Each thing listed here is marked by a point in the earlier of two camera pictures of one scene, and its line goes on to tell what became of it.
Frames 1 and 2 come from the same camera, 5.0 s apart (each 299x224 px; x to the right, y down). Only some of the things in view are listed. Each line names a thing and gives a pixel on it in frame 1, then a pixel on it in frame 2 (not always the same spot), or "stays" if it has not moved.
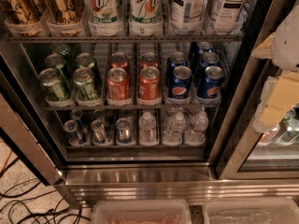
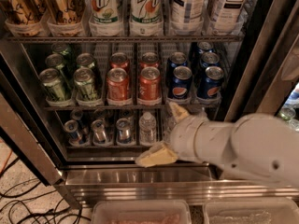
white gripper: (287, 42) to (183, 139)
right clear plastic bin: (250, 211) stays
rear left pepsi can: (176, 59) stays
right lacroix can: (64, 4) stays
